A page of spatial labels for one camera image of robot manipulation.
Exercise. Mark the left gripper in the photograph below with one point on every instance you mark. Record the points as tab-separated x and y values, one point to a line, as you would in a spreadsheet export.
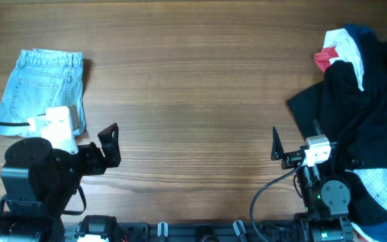
95	156

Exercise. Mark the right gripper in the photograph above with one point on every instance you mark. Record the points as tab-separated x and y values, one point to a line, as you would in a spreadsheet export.
291	160

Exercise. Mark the light blue denim shorts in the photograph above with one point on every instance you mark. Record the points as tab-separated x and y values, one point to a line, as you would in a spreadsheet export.
43	79

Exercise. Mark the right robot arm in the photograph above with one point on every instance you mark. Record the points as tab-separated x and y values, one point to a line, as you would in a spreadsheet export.
326	198

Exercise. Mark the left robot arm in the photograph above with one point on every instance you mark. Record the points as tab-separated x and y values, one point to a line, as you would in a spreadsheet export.
40	179

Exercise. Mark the black garment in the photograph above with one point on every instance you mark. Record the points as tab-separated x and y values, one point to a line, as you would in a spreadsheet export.
355	119

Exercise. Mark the white red garment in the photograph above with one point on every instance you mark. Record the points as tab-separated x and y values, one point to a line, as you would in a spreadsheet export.
339	45

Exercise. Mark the navy blue garment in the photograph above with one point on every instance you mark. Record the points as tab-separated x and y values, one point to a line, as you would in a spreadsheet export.
356	31

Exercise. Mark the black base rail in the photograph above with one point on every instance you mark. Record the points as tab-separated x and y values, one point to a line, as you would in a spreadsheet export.
93	229

